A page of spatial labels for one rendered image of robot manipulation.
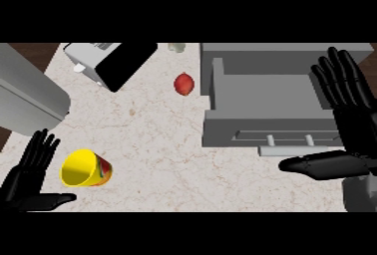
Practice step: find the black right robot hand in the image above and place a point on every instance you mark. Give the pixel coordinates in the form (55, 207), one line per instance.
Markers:
(350, 109)

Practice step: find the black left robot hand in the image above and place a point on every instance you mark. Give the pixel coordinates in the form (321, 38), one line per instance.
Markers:
(27, 179)

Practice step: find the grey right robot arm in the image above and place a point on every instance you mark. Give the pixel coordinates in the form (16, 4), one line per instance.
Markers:
(361, 194)

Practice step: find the yellow cup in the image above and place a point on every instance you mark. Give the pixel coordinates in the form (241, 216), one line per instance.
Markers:
(84, 168)

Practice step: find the grey open drawer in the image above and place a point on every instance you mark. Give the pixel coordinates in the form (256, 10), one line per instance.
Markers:
(272, 109)

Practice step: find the grey drawer cabinet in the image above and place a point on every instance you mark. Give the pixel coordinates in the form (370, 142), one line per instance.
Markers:
(279, 54)

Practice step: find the large grey rounded appliance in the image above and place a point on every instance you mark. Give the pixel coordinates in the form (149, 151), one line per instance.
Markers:
(27, 96)

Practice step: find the red oval fruit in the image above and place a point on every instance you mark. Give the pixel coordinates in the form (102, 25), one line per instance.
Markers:
(183, 84)

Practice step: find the white toaster oven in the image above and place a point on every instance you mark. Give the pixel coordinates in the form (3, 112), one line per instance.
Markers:
(108, 63)

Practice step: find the small pale jar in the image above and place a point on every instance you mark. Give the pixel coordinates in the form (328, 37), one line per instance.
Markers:
(176, 47)

